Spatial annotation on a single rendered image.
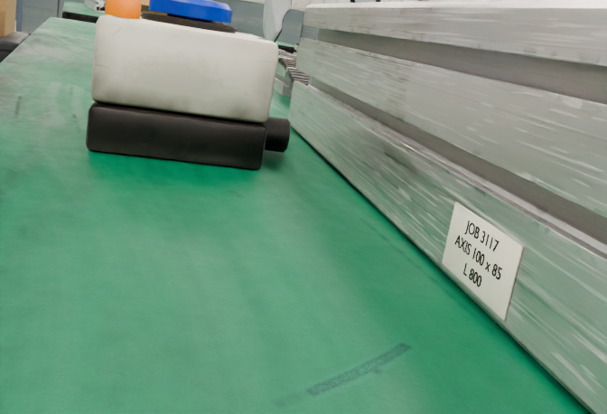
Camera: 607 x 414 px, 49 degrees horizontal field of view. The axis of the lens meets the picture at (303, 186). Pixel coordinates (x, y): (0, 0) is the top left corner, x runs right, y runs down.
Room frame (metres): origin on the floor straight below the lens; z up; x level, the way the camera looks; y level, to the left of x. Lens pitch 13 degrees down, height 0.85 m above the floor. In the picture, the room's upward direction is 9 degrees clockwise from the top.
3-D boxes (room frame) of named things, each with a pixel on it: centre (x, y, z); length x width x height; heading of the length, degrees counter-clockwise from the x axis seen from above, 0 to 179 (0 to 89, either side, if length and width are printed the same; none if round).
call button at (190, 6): (0.33, 0.07, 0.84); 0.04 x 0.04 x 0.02
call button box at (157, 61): (0.34, 0.06, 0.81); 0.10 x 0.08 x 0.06; 104
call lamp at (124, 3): (0.30, 0.09, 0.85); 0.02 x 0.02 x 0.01
